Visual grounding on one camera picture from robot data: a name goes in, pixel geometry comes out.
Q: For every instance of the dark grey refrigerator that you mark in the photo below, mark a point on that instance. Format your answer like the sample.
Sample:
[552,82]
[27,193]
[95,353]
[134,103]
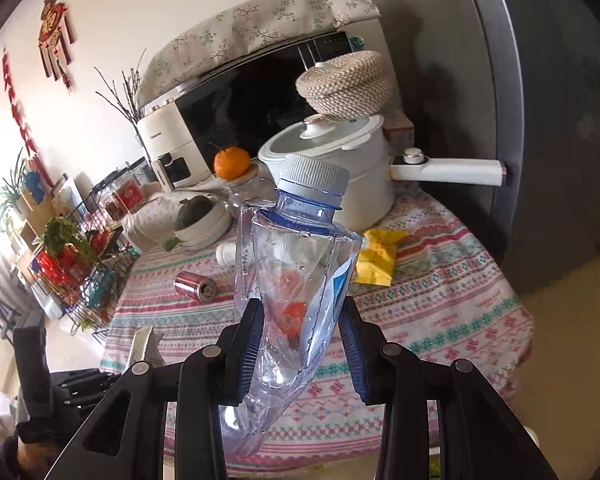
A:
[517,81]

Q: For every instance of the glass jar with tomatoes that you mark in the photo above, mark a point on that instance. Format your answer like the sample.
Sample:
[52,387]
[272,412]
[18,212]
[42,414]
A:
[255,184]

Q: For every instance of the black microwave oven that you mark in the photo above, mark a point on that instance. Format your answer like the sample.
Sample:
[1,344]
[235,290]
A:
[246,102]

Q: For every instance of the white green label bottle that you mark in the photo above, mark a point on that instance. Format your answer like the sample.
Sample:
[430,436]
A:
[225,254]

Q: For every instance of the white electric cooking pot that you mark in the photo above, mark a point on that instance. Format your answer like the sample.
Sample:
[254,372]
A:
[360,146]

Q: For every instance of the patterned tablecloth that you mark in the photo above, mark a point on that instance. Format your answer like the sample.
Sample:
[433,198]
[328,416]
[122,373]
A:
[448,300]

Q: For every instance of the wire rack with vegetables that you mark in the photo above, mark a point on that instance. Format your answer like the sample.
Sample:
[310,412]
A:
[83,258]

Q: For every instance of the crushed clear water bottle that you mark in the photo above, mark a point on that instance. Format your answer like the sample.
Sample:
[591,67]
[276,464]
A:
[294,257]

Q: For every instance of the red wall ornament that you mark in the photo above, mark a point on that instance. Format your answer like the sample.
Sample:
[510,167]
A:
[55,36]

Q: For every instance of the orange mandarin fruit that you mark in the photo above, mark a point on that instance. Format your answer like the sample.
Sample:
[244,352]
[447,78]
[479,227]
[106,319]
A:
[231,163]

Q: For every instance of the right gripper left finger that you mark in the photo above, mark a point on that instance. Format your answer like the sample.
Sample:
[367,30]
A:
[123,438]

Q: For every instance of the yellow snack wrapper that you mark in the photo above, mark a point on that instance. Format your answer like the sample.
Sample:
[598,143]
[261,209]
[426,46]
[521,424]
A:
[377,258]

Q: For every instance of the white bowl with avocado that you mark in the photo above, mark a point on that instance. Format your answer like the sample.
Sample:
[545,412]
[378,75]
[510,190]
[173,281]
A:
[201,221]

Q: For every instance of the orange red snack bag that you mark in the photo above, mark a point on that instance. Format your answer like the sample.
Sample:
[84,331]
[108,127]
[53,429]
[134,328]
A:
[289,305]

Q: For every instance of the red soda can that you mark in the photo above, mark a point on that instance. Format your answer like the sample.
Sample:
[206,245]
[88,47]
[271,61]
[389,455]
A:
[196,286]

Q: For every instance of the floral cloth cover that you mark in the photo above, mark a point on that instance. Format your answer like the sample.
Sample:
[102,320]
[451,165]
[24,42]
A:
[241,30]

